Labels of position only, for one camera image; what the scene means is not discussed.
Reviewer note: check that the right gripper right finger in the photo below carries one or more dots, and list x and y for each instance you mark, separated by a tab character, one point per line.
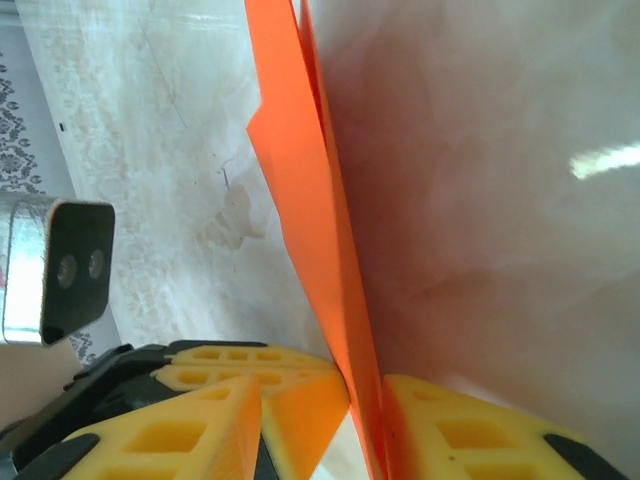
470	445

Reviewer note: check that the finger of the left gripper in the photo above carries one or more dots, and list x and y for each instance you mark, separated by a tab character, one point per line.
250	356
305	420

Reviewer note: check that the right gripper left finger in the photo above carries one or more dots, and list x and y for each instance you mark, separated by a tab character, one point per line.
165	440

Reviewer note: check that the orange paper sheet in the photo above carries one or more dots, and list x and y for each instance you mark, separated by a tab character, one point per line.
310	200

